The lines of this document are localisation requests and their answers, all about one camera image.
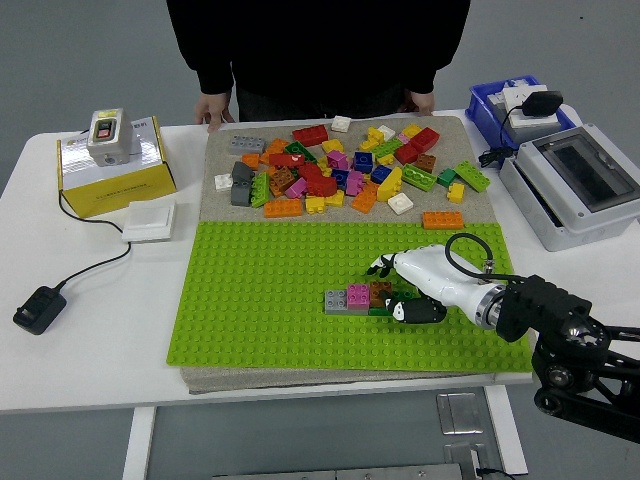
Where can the black power adapter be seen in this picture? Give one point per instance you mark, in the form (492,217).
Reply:
(38,310)

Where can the white small toy brick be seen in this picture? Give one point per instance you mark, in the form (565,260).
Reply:
(223,181)
(385,132)
(340,123)

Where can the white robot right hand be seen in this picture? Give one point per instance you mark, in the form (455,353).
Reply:
(435,275)

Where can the person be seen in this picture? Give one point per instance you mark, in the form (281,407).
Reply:
(320,45)

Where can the black plug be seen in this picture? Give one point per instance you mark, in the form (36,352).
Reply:
(541,103)

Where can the dark green small toy brick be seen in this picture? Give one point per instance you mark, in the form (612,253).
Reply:
(446,177)

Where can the silver floor plate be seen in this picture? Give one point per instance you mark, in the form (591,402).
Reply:
(459,414)
(465,462)

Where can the pink square toy brick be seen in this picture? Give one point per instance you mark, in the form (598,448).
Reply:
(358,295)

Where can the yellow small toy brick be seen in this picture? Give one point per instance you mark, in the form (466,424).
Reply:
(315,204)
(455,192)
(335,198)

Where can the white square toy brick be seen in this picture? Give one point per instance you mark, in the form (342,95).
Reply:
(401,203)

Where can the grey module box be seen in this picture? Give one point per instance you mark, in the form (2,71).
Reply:
(530,132)

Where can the grey sloped toy brick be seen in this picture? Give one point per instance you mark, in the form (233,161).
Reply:
(241,192)
(242,173)

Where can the green studded baseplate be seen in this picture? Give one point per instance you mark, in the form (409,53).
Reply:
(270,300)

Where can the brown long toy brick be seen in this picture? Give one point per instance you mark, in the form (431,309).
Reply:
(281,179)

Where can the yellow sloped toy brick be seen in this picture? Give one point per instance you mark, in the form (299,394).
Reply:
(390,186)

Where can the red large toy brick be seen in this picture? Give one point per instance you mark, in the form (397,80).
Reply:
(424,139)

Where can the grey switch box red button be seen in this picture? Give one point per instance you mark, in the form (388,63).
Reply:
(115,147)

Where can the blue square toy brick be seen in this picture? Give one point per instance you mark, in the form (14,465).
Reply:
(363,160)
(381,173)
(340,178)

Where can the blue plastic bin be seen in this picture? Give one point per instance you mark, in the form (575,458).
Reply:
(480,109)

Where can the grey enclosure with clear lid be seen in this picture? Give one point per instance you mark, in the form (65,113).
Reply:
(530,172)

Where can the white table leg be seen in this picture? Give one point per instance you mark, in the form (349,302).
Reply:
(505,430)
(139,445)

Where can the orange small toy brick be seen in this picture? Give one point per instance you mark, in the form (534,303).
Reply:
(251,160)

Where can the red long toy brick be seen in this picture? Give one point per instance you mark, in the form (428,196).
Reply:
(286,159)
(310,135)

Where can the person's left hand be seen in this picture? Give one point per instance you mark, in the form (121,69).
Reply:
(422,103)

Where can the white wall switch panel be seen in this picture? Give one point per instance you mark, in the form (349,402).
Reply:
(148,221)

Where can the red square toy brick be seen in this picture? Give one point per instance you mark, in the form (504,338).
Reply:
(406,154)

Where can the magenta toy brick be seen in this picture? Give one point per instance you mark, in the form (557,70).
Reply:
(337,159)

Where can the brown square toy brick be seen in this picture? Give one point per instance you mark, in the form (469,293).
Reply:
(425,161)
(377,289)

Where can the yellow and white cardboard box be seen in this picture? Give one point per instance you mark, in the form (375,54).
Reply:
(119,189)

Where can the grey long toy brick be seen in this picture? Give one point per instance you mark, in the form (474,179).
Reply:
(247,144)

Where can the white power socket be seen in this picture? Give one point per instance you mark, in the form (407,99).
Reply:
(512,99)

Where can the person's right hand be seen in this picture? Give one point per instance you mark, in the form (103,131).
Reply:
(212,108)

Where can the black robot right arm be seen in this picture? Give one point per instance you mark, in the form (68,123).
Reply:
(545,305)

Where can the grey-brown mat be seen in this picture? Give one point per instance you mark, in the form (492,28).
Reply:
(225,206)

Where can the dark green long toy brick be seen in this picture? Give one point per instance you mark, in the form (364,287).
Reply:
(404,294)

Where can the grey metal floor strip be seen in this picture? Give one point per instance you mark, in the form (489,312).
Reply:
(340,473)

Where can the lime green long toy brick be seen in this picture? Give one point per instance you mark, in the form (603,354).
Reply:
(471,176)
(260,189)

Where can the orange long toy brick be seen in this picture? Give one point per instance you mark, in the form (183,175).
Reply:
(283,208)
(443,220)

